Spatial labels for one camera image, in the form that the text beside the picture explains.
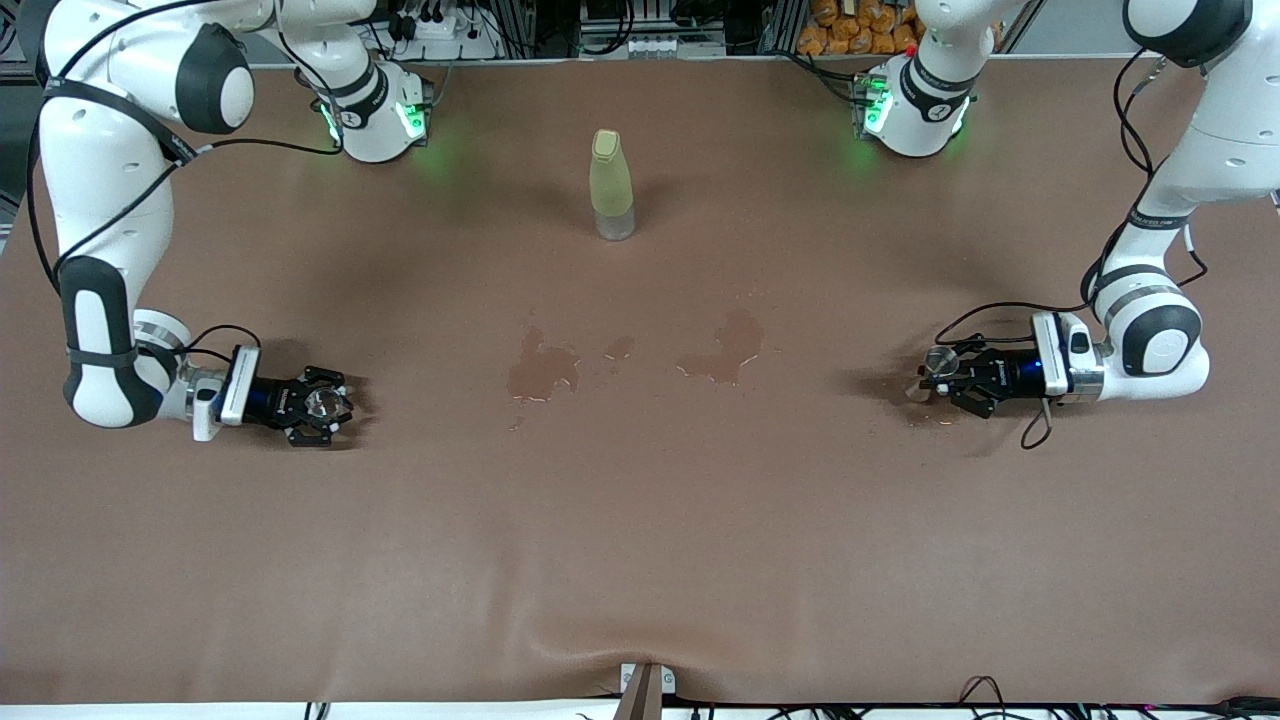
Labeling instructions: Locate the white power strip with plugs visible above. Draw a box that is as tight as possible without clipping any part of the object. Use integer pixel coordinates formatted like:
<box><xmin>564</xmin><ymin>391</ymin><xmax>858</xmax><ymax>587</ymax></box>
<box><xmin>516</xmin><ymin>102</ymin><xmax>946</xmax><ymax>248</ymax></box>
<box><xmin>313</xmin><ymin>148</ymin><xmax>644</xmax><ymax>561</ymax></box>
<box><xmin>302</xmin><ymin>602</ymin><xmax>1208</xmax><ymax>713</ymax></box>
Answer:
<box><xmin>395</xmin><ymin>8</ymin><xmax>471</xmax><ymax>43</ymax></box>

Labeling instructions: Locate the orange snack packets pile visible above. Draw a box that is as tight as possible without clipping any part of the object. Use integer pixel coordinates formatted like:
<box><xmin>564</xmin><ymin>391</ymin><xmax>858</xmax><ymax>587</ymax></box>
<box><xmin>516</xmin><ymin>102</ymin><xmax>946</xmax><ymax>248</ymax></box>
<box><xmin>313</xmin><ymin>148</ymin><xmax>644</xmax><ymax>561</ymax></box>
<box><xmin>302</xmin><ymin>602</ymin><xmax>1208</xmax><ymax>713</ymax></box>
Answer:
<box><xmin>797</xmin><ymin>0</ymin><xmax>926</xmax><ymax>57</ymax></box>

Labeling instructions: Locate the yellow-green bottle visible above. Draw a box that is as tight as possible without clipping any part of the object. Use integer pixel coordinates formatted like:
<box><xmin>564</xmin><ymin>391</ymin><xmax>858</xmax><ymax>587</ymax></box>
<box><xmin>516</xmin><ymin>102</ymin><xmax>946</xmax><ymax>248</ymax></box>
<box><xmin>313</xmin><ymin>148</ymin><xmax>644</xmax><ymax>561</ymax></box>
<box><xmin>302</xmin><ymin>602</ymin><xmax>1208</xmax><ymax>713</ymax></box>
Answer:
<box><xmin>589</xmin><ymin>129</ymin><xmax>637</xmax><ymax>242</ymax></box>

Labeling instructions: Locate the steel jigger cup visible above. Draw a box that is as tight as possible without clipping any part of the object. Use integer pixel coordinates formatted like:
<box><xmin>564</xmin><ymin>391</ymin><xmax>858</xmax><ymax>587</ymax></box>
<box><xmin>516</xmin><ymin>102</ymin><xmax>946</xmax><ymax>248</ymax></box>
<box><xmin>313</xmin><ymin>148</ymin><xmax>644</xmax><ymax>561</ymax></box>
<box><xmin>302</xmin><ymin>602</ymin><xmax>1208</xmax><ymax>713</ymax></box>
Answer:
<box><xmin>918</xmin><ymin>345</ymin><xmax>963</xmax><ymax>393</ymax></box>

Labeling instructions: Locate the brown table mat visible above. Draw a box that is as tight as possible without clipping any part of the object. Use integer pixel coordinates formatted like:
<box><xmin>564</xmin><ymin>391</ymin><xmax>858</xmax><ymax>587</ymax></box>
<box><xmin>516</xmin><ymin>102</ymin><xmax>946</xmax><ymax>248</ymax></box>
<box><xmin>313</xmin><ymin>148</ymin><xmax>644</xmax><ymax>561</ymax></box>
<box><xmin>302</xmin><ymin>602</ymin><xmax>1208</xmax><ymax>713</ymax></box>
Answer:
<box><xmin>0</xmin><ymin>58</ymin><xmax>1280</xmax><ymax>706</ymax></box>

